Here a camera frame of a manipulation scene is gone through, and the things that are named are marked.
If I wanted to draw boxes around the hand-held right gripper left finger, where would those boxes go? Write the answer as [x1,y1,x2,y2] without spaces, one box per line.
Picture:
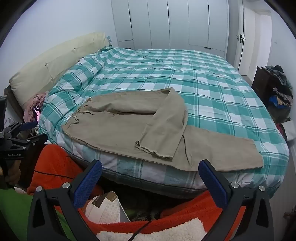
[26,159,103,241]

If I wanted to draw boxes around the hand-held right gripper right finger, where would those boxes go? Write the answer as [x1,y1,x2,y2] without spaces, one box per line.
[198,159,274,241]

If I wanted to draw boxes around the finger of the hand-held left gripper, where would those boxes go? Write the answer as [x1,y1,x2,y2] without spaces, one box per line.
[5,122,38,138]
[9,133,48,150]

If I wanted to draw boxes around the beige pants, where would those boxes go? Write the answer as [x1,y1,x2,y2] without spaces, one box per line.
[62,87,264,172]

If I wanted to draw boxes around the person's left hand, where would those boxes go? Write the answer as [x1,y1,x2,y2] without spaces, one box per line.
[5,160,22,186]

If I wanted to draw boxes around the pink cloth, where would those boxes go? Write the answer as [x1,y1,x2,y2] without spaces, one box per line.
[23,91,49,122]

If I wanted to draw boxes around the white patterned pillow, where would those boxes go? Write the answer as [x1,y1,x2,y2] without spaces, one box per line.
[85,191,131,224]

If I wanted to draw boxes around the orange fleece garment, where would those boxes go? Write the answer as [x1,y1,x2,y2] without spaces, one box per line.
[26,144,247,241]

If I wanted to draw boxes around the green cloth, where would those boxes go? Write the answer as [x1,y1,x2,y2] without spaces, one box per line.
[0,188,77,241]

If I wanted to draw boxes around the white bag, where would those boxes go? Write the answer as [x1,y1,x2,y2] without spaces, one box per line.
[281,122,296,142]

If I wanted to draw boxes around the pile of clothes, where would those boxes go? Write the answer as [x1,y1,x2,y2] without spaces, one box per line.
[265,65,294,123]

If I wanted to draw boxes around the dark wooden cabinet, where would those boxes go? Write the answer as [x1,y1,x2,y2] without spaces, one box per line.
[251,66,278,105]

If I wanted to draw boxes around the green plaid bed blanket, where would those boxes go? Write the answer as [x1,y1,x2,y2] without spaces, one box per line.
[38,45,290,198]

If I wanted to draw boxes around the white wardrobe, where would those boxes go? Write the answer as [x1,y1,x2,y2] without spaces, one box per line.
[110,0,229,52]

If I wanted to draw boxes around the white door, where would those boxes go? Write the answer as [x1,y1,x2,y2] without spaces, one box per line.
[228,0,245,72]

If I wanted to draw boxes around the black cable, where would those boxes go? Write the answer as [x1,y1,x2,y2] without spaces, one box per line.
[33,170,75,180]
[126,220,154,241]

